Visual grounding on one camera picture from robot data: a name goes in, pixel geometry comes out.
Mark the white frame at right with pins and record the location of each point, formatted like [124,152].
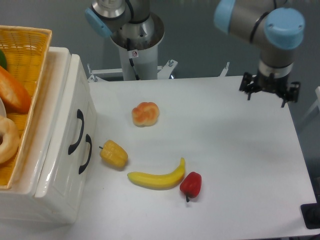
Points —
[312,112]

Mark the orange baguette loaf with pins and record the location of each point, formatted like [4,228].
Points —
[13,94]

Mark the yellow banana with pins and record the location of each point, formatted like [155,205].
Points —
[159,181]

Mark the red bell pepper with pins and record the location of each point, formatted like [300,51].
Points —
[191,186]

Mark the yellow wicker basket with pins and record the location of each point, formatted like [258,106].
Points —
[25,50]

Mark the black device at edge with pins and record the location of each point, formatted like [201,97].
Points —
[311,215]

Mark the white drawer cabinet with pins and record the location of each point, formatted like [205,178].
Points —
[19,202]

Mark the lower drawer black handle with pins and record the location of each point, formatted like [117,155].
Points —
[88,154]

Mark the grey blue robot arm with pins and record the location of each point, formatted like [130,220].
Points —
[276,30]

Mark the green vegetable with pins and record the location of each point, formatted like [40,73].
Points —
[3,60]

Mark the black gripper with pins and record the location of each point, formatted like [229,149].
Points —
[270,83]

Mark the beige bagel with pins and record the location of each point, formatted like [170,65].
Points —
[10,139]

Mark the orange knotted bread roll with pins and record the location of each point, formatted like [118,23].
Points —
[145,114]

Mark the yellow bell pepper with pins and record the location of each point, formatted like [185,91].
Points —
[113,154]

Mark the white drawer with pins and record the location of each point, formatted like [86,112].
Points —
[60,187]

